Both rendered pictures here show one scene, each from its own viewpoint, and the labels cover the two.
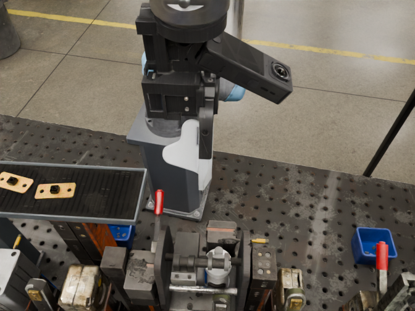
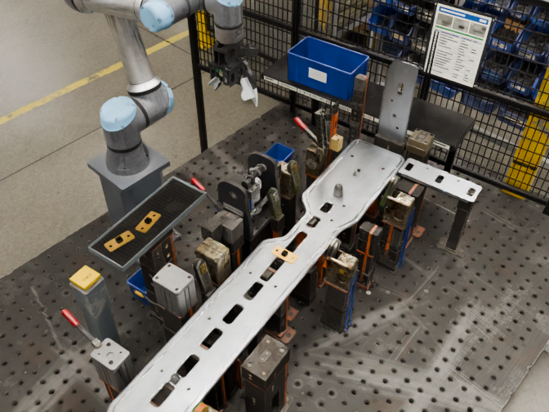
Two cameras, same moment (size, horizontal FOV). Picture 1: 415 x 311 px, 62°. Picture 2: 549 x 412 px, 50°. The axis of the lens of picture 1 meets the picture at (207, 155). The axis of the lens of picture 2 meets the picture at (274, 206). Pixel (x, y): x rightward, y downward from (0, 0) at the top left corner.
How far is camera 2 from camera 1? 1.46 m
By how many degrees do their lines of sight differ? 40
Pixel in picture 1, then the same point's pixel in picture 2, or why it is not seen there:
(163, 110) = (234, 79)
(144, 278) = (234, 219)
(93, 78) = not seen: outside the picture
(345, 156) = (174, 164)
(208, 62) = (240, 51)
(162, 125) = (138, 161)
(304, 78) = (63, 134)
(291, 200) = (212, 181)
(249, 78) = (250, 51)
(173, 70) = (230, 62)
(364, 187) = (237, 141)
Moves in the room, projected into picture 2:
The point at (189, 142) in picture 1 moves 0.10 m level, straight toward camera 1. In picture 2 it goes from (246, 87) to (278, 96)
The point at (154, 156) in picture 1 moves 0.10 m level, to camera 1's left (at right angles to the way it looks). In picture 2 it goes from (140, 194) to (121, 211)
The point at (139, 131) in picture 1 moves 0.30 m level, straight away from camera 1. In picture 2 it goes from (122, 181) to (42, 166)
